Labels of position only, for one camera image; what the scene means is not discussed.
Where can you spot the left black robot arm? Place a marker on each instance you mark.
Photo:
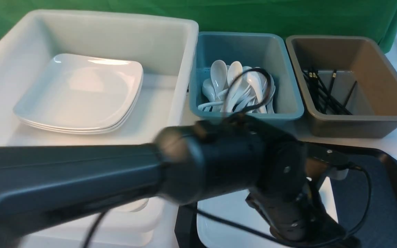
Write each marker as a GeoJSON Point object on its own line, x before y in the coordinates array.
{"type": "Point", "coordinates": [46, 186]}

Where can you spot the brown plastic bin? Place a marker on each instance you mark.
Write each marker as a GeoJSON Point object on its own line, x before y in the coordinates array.
{"type": "Point", "coordinates": [374, 102]}

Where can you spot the large white plastic tub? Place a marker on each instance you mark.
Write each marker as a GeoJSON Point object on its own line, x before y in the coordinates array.
{"type": "Point", "coordinates": [165, 47]}

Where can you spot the green cloth backdrop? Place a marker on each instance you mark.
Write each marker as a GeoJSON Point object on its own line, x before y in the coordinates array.
{"type": "Point", "coordinates": [374, 19]}

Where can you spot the black serving tray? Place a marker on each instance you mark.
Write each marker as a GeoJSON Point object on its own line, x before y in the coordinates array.
{"type": "Point", "coordinates": [350, 196]}

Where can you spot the black chopsticks in bin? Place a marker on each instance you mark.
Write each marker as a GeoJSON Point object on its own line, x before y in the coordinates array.
{"type": "Point", "coordinates": [322, 93]}

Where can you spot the white spoon in bin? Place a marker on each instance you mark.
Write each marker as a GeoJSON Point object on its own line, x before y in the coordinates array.
{"type": "Point", "coordinates": [219, 79]}
{"type": "Point", "coordinates": [235, 93]}
{"type": "Point", "coordinates": [253, 78]}

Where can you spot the large white square plate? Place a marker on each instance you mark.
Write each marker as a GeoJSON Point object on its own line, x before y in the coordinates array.
{"type": "Point", "coordinates": [233, 207]}

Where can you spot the white small bowl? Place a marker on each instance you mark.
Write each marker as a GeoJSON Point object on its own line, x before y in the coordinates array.
{"type": "Point", "coordinates": [133, 206]}

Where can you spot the middle stacked white plate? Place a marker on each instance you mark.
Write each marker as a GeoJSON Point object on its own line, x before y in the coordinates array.
{"type": "Point", "coordinates": [122, 124]}

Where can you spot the teal plastic bin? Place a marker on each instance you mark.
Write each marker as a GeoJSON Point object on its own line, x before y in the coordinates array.
{"type": "Point", "coordinates": [265, 50]}

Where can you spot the top stacked white plate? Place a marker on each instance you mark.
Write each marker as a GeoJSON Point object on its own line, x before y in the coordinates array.
{"type": "Point", "coordinates": [85, 69]}

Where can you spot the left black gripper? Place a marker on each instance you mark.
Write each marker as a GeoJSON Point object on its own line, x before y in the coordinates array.
{"type": "Point", "coordinates": [304, 220]}

